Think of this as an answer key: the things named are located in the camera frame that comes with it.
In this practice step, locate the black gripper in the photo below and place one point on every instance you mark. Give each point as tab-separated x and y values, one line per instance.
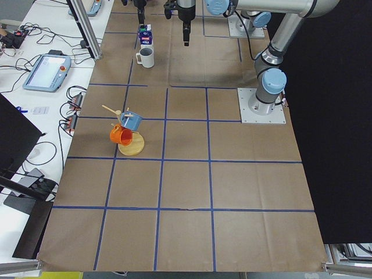
185	14
140	5

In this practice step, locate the blue white milk carton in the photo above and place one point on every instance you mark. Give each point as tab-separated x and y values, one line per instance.
145	36

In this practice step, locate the white ceramic mug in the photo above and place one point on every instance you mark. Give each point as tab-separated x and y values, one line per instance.
145	57

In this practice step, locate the blue cup on stand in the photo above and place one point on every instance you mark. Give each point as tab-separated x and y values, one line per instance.
130	120

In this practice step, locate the orange cup on stand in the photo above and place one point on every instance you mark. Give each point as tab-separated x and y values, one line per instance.
121	135

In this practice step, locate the teach pendant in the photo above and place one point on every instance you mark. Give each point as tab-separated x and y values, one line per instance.
92	7
48	73

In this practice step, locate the left side teach pendant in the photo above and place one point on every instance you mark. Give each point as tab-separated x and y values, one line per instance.
48	73

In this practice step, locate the wooden mug tree stand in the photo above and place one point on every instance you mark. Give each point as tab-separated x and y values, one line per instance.
138	141

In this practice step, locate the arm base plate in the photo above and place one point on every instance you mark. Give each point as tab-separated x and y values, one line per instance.
237	28
252	111

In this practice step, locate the left side aluminium post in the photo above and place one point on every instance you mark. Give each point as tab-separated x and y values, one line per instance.
83	23

